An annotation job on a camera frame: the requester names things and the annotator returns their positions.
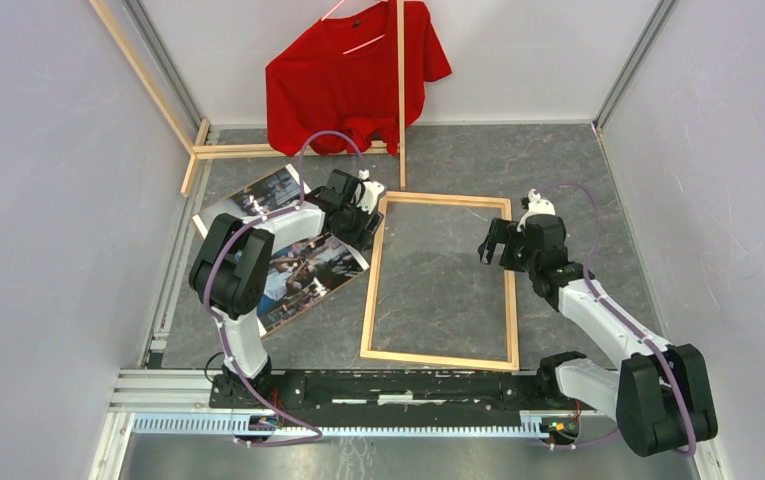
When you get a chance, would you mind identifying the brown backing board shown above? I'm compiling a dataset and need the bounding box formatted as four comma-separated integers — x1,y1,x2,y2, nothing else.
192,164,371,339

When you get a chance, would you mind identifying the light wooden picture frame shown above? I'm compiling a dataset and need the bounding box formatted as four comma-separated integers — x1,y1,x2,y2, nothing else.
359,191,520,372

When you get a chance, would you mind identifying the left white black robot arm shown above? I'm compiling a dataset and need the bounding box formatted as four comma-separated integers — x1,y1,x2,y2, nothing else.
189,166,387,408

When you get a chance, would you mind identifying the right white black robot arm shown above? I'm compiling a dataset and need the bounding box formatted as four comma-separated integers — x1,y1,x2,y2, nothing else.
477,213,719,457

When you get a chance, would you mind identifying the red t-shirt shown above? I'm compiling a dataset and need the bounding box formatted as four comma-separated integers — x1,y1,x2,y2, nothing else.
265,1,452,156

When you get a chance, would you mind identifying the wooden clothes rack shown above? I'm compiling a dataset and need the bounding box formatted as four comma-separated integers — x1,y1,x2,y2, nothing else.
90,0,407,197

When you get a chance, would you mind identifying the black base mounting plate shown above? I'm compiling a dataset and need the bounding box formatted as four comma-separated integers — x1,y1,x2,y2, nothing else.
209,369,592,430

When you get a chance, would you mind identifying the pink clothes hanger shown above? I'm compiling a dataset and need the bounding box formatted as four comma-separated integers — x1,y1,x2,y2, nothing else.
320,1,393,56

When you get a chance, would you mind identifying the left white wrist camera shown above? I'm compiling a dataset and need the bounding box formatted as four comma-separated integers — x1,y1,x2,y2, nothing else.
354,169,387,214

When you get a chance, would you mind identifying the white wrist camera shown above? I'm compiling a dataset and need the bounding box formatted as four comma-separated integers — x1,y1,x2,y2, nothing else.
517,189,556,232
354,169,387,214

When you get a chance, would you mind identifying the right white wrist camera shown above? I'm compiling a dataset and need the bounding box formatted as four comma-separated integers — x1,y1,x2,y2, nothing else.
517,189,556,232

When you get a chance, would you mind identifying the white slotted cable duct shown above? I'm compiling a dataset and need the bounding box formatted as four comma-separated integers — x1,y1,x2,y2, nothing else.
131,411,549,439

